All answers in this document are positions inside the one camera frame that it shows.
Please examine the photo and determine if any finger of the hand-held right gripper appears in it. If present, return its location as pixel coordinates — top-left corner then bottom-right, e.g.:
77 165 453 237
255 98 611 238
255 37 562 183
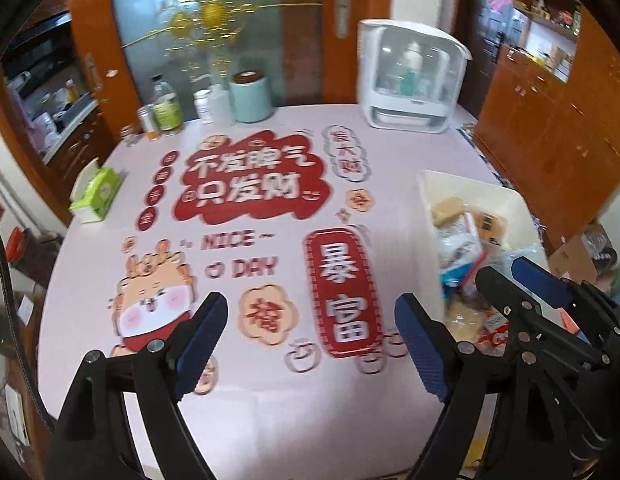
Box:
475 266 606 361
510 256 620 323

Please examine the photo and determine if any translucent squeeze bottle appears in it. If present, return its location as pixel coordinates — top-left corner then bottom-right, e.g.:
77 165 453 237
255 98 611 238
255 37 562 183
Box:
210 82 235 122

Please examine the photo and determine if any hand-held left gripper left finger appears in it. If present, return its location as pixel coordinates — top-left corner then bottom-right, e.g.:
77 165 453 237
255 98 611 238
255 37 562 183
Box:
52 291 229 480

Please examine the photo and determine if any white pill bottle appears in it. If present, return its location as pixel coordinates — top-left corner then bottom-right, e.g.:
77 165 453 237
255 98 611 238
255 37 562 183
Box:
194 89 215 124

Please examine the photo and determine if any red lid jar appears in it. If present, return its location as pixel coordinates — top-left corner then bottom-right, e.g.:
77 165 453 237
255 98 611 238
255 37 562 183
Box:
4 227 36 261

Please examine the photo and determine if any white sterilizer appliance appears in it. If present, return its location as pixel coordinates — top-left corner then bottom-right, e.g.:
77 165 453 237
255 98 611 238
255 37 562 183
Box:
357 19 472 134

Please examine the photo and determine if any white plastic bin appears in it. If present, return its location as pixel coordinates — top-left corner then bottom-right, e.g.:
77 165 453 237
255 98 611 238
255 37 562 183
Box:
417 170 548 356

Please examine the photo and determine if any green tissue box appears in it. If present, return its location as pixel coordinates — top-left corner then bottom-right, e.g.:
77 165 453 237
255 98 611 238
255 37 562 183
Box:
68 157 123 224

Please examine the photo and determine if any wooden cabinet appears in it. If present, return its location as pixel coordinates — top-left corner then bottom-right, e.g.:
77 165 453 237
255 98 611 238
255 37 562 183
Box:
475 0 620 261

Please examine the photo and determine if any dark door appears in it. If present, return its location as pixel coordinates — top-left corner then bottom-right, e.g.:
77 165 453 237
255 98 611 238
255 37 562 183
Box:
460 0 521 116

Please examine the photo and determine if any metal can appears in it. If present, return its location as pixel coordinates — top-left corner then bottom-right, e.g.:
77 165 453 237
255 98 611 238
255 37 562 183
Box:
138 104 161 141

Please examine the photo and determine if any cardboard box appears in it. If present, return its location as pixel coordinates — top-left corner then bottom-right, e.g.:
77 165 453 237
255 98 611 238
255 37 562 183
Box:
547 220 620 291

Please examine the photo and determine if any black cable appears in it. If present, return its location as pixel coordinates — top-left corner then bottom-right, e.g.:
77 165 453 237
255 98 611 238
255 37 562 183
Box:
0 220 55 436

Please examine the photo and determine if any glass bottle green label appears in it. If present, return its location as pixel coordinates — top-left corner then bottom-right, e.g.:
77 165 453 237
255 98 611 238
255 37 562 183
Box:
150 74 185 137

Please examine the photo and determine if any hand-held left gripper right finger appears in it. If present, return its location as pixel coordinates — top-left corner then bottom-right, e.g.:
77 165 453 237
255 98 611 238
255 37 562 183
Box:
394 294 581 480

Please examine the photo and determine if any teal canister brown lid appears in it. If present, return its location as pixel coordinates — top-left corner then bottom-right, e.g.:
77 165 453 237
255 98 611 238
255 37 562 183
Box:
229 70 271 123

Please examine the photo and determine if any pink printed tablecloth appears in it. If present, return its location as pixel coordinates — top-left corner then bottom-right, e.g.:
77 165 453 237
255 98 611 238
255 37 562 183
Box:
37 105 546 466

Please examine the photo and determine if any glass sliding door gold ornament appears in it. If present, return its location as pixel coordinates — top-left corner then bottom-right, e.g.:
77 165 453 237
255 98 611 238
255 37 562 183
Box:
64 0 395 126

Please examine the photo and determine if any silver door handle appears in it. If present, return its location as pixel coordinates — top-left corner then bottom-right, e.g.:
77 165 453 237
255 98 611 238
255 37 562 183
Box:
335 0 351 38
84 52 101 91

